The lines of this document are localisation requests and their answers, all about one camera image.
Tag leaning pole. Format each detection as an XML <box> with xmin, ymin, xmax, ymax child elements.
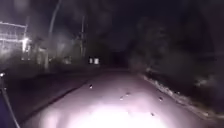
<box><xmin>43</xmin><ymin>0</ymin><xmax>63</xmax><ymax>69</ymax></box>

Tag dark trees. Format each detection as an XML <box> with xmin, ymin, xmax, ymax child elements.
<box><xmin>128</xmin><ymin>14</ymin><xmax>224</xmax><ymax>101</ymax></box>

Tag lit building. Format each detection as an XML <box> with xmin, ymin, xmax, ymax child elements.
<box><xmin>0</xmin><ymin>21</ymin><xmax>32</xmax><ymax>62</ymax></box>

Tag dark asphalt path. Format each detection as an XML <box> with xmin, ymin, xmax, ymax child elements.
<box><xmin>20</xmin><ymin>68</ymin><xmax>214</xmax><ymax>128</ymax></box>

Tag small lit sign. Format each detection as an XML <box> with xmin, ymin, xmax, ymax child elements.
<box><xmin>88</xmin><ymin>57</ymin><xmax>101</xmax><ymax>65</ymax></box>

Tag leaf-strewn verge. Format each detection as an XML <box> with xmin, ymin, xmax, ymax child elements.
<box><xmin>141</xmin><ymin>71</ymin><xmax>224</xmax><ymax>121</ymax></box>

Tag dark ground strip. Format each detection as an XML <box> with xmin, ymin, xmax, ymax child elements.
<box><xmin>6</xmin><ymin>66</ymin><xmax>108</xmax><ymax>124</ymax></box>

